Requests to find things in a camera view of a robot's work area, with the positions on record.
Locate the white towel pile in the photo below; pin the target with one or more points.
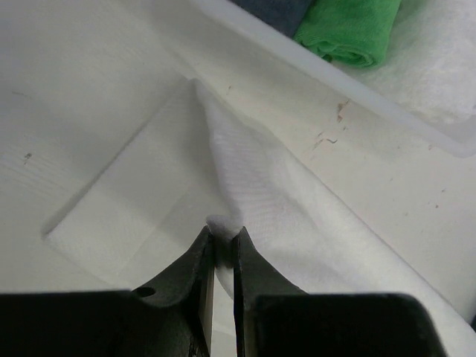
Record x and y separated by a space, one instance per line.
195 163

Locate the green rolled towel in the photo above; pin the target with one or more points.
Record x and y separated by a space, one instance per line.
355 33

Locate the dark blue towel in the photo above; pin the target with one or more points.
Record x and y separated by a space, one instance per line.
285 16

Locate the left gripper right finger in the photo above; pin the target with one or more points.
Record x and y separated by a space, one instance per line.
273 317

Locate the white rolled towel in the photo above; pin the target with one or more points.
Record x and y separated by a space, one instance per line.
430 65

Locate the white plastic basket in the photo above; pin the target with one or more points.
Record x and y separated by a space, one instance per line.
458 139

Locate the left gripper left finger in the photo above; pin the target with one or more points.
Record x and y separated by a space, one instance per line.
170 315

